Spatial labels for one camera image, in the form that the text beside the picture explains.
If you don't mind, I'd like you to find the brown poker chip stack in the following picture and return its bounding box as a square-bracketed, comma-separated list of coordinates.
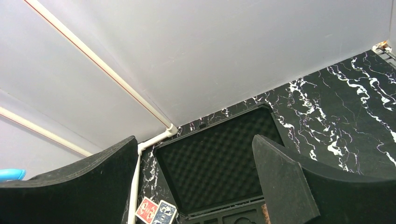
[261, 204, 271, 224]

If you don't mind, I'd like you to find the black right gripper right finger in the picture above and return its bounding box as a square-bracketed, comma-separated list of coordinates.
[252, 135, 396, 224]

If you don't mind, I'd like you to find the black foam-lined poker case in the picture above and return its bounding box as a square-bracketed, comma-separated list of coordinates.
[154, 104, 283, 224]

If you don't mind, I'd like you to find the blue playing card deck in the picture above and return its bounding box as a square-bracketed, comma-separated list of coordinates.
[151, 200, 178, 224]

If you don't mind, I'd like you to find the white PVC pipe frame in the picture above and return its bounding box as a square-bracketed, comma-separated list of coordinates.
[0, 0, 178, 224]

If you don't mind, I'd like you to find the red playing card deck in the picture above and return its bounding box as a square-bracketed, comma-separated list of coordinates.
[135, 197, 158, 224]

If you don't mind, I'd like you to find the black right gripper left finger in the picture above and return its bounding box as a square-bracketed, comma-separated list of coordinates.
[0, 136, 138, 224]

